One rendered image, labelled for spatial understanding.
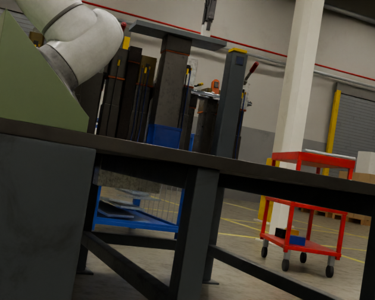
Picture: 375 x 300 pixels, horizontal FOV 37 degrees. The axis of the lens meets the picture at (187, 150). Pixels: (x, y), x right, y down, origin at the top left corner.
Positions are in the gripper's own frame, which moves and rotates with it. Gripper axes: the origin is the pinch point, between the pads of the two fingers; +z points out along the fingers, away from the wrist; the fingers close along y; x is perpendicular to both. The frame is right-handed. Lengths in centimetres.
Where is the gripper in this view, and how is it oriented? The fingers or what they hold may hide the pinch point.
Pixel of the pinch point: (205, 33)
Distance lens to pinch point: 232.1
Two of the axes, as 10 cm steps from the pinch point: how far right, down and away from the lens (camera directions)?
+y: -1.9, 0.1, 9.8
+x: -9.7, -1.6, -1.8
